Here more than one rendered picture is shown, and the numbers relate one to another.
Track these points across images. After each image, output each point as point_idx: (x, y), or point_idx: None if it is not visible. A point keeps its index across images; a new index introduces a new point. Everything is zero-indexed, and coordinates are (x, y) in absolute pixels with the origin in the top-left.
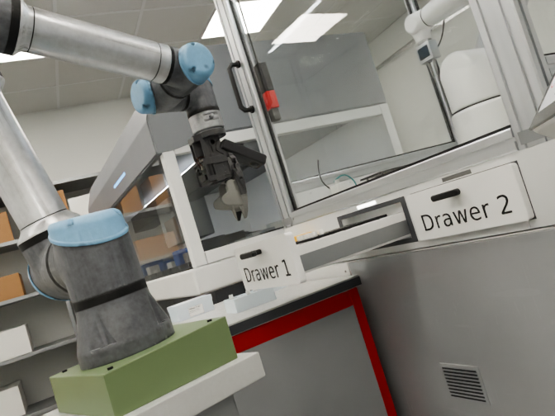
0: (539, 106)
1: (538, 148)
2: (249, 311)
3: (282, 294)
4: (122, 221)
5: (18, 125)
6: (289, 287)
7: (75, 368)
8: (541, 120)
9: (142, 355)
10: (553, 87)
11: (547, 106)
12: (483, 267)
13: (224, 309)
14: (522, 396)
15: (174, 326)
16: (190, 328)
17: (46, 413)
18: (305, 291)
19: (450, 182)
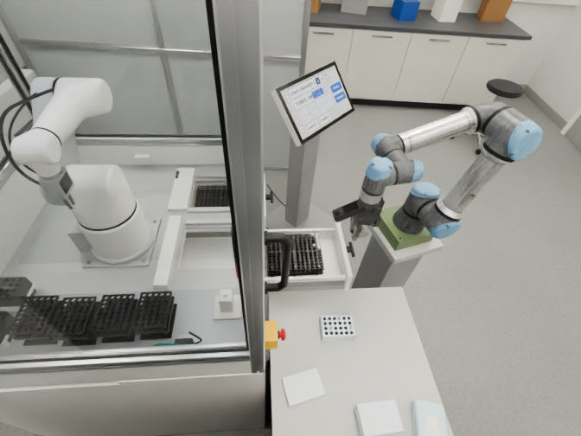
0: (300, 138)
1: None
2: (344, 306)
3: (309, 334)
4: (411, 188)
5: (469, 167)
6: (290, 362)
7: (426, 228)
8: (310, 138)
9: (401, 205)
10: (305, 132)
11: (309, 136)
12: None
13: (349, 379)
14: None
15: (392, 229)
16: (387, 213)
17: (437, 246)
18: (303, 303)
19: (264, 194)
